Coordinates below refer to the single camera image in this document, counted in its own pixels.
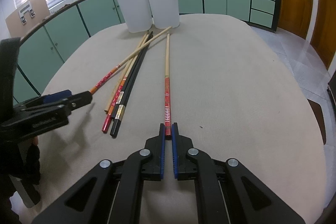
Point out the white plastic container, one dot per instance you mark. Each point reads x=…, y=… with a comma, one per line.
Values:
x=165, y=13
x=137, y=15

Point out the brown wooden chair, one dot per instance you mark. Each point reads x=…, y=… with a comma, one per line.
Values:
x=317, y=109

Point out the brown wooden door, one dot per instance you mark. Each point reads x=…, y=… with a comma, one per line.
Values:
x=295, y=17

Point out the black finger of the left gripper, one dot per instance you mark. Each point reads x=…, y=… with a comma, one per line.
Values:
x=77, y=101

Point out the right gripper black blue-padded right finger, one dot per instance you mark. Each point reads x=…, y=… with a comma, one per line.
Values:
x=226, y=191

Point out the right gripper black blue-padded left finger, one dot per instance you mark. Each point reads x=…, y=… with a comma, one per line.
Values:
x=110, y=192

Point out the white plastic container right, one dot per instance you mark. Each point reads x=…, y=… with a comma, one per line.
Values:
x=165, y=13

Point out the orange red bamboo chopstick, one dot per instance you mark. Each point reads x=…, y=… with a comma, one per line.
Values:
x=117, y=67

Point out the red tipped bamboo chopstick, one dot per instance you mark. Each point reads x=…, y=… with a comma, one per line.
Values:
x=108, y=119

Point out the cardboard box on counter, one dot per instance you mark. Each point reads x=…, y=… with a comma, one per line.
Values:
x=26, y=17

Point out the green lower kitchen cabinets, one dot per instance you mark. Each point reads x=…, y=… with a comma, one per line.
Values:
x=48, y=45

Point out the plain bamboo chopstick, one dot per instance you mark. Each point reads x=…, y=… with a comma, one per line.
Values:
x=119, y=84

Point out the black chopstick silver band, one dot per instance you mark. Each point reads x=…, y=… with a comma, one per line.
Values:
x=118, y=112

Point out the white plastic container left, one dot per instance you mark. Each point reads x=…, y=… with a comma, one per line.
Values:
x=137, y=15

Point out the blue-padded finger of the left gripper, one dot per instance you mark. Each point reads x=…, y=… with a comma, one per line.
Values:
x=50, y=98

